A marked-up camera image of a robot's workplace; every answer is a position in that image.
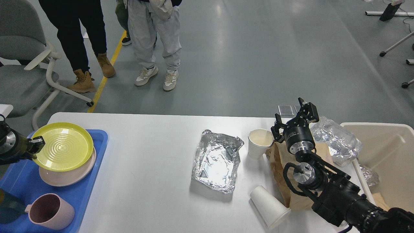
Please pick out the pink mug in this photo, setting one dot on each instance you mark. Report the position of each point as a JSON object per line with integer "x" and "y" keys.
{"x": 50, "y": 211}

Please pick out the aluminium foil tray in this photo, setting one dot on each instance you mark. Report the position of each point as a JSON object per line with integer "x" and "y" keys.
{"x": 217, "y": 160}

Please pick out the upright white paper cup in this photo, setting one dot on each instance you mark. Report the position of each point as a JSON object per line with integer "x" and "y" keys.
{"x": 259, "y": 140}

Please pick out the crumpled foil wrap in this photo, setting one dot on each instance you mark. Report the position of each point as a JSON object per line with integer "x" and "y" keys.
{"x": 343, "y": 145}

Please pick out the person black trousers brown boots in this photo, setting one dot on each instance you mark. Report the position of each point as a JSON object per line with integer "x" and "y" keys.
{"x": 67, "y": 16}

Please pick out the grey office chair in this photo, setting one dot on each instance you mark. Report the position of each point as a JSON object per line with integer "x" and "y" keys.
{"x": 36, "y": 84}

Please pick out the metal floor socket plate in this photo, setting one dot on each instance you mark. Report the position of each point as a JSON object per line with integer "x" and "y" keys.
{"x": 286, "y": 110}

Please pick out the brown paper bag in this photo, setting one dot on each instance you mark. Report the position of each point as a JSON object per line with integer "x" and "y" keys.
{"x": 278, "y": 156}

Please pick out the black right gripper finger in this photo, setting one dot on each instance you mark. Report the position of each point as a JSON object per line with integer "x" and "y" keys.
{"x": 278, "y": 128}
{"x": 306, "y": 115}

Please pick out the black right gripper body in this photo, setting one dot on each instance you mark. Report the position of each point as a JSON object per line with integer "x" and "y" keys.
{"x": 298, "y": 138}

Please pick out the foil piece in bin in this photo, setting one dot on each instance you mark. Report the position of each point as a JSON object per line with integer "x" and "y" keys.
{"x": 371, "y": 177}

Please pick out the blue plastic tray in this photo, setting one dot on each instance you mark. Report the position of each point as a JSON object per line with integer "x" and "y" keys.
{"x": 22, "y": 180}

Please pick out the lying white paper cup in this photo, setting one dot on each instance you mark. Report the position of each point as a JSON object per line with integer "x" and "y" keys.
{"x": 269, "y": 207}

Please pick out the yellow plate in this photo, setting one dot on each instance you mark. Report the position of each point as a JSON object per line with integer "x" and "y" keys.
{"x": 67, "y": 146}

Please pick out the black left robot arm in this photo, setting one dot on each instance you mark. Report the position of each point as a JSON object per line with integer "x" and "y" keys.
{"x": 4, "y": 125}

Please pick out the pink plate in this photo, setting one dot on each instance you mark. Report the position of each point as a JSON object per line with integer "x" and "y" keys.
{"x": 62, "y": 179}

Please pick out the beige plastic bin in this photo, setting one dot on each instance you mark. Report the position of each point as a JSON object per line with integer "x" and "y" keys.
{"x": 388, "y": 150}

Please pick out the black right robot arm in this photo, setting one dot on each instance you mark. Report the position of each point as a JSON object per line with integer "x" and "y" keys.
{"x": 335, "y": 198}

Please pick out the person faded jeans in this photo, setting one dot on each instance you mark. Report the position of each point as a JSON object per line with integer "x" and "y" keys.
{"x": 121, "y": 12}

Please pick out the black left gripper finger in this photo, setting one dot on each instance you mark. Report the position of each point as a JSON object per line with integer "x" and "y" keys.
{"x": 36, "y": 144}

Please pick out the person grey sweatpants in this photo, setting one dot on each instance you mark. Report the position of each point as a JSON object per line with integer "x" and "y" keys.
{"x": 147, "y": 21}

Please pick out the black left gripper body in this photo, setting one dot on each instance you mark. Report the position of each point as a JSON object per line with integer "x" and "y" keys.
{"x": 14, "y": 147}

